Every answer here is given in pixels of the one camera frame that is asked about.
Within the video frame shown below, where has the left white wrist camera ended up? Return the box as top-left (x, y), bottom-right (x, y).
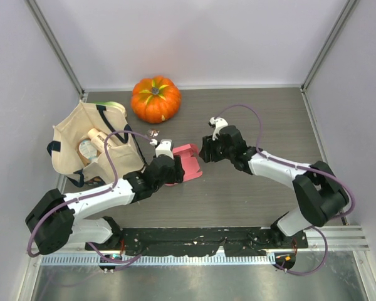
top-left (155, 139), bottom-right (174, 159)

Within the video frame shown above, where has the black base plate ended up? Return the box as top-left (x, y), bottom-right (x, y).
top-left (94, 227), bottom-right (308, 257)

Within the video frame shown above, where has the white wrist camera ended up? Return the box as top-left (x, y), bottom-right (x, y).
top-left (208, 117), bottom-right (229, 141)
top-left (155, 139), bottom-right (174, 159)

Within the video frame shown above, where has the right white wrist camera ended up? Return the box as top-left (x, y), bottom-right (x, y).
top-left (208, 117), bottom-right (229, 141)

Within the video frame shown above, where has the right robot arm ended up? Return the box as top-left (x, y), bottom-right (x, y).
top-left (199, 125), bottom-right (350, 248)

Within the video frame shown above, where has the green white item behind bag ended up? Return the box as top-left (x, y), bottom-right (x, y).
top-left (94, 101), bottom-right (127, 115)

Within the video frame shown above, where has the orange pumpkin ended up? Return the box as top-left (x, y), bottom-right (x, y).
top-left (130, 76), bottom-right (182, 124)

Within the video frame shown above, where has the small clear plastic wrapper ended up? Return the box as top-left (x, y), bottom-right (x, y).
top-left (147, 129), bottom-right (159, 137)

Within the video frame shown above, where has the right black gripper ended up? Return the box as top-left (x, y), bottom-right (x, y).
top-left (199, 134), bottom-right (234, 163)

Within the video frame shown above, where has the beige canvas tote bag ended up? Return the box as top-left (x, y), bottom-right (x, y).
top-left (47, 102), bottom-right (147, 187)

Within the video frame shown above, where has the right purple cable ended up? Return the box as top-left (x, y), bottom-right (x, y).
top-left (217, 105), bottom-right (355, 277)

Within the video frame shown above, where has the round labelled tub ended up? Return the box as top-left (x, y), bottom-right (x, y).
top-left (76, 139), bottom-right (100, 166)

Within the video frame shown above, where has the purple cable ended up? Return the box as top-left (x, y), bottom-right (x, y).
top-left (26, 130), bottom-right (159, 270)
top-left (217, 105), bottom-right (355, 277)

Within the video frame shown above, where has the cream lotion bottle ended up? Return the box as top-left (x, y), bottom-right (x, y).
top-left (87, 128), bottom-right (117, 153)

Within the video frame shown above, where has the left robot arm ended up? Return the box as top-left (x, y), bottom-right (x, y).
top-left (25, 155), bottom-right (185, 257)

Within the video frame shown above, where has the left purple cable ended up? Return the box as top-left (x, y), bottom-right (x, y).
top-left (26, 130), bottom-right (159, 270)

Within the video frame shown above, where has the pink paper box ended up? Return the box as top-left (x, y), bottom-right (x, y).
top-left (173, 144), bottom-right (203, 182)

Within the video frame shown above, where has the white slotted cable duct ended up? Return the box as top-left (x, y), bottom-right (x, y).
top-left (40, 253), bottom-right (276, 267)

